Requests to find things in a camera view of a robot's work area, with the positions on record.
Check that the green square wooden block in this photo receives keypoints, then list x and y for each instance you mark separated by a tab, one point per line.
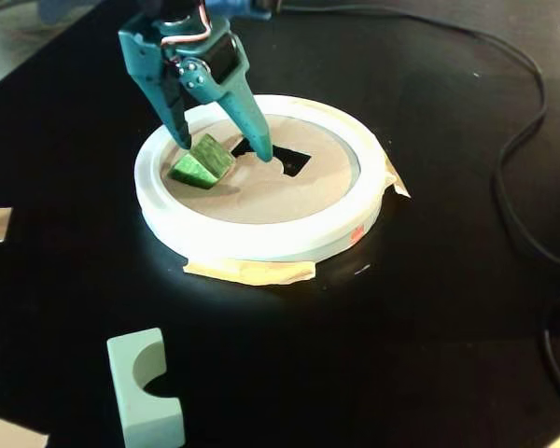
205	161

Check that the mint green arch block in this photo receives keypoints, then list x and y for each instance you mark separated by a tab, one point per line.
130	410

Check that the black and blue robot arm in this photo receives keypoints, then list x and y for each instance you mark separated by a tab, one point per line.
238	7

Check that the white round shape sorter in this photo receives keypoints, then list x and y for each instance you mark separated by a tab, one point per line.
261	196

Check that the long tan masking tape strip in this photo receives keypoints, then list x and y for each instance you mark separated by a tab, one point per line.
252	273

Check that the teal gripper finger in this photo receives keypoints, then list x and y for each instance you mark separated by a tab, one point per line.
242	112
168	102

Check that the teal gripper body with servo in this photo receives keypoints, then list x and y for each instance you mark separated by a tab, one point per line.
224	62

